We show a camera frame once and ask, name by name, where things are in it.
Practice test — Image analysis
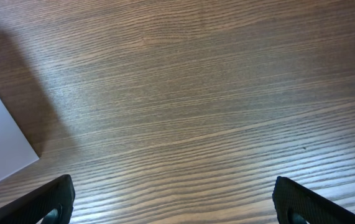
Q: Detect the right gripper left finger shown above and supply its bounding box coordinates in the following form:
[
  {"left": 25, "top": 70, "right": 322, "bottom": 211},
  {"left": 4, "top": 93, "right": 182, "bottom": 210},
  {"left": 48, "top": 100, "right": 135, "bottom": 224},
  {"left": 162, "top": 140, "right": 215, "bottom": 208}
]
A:
[{"left": 0, "top": 174, "right": 75, "bottom": 224}]

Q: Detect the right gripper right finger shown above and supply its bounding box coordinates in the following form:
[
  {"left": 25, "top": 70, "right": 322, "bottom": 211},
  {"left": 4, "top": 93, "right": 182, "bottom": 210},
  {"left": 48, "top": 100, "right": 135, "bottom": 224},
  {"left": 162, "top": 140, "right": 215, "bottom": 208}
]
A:
[{"left": 272, "top": 176, "right": 355, "bottom": 224}]

